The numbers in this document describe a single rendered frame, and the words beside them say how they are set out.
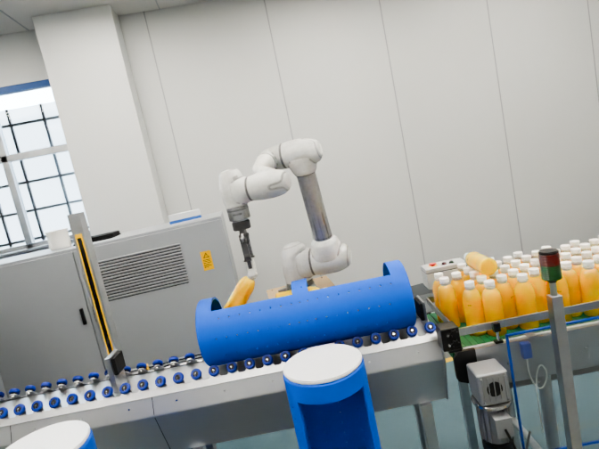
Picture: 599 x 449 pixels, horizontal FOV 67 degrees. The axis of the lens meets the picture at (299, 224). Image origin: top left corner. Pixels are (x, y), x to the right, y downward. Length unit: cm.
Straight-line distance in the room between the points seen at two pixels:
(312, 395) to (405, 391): 61
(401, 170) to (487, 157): 98
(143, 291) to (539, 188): 429
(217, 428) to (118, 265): 179
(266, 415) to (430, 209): 355
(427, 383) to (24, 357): 289
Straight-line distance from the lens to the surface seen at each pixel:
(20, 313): 386
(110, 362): 216
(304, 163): 229
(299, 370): 162
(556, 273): 176
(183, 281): 352
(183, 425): 212
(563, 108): 594
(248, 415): 206
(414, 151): 505
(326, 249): 244
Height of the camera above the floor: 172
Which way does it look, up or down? 8 degrees down
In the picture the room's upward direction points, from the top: 12 degrees counter-clockwise
